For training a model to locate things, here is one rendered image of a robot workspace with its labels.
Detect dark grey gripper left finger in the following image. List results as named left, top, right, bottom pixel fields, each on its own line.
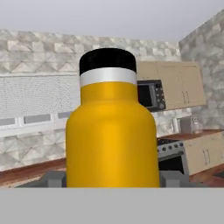
left=17, top=171, right=67, bottom=188

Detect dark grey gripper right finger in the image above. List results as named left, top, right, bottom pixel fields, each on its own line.
left=158, top=171, right=205, bottom=188

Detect black microwave oven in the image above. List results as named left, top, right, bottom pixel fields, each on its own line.
left=136, top=79, right=167, bottom=113

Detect silver stove with oven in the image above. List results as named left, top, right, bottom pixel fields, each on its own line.
left=157, top=136, right=191, bottom=177

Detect beige wall cabinets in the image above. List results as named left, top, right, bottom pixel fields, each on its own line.
left=136, top=60, right=207, bottom=111

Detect window with white blind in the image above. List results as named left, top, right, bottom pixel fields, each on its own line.
left=0, top=73, right=82, bottom=138

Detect beige base cabinets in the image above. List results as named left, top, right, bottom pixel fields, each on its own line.
left=183, top=130, right=224, bottom=177

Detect yellow water bottle black cap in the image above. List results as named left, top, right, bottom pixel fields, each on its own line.
left=65, top=47, right=161, bottom=188

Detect silver toaster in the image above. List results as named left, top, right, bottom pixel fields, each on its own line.
left=179, top=115, right=200, bottom=135

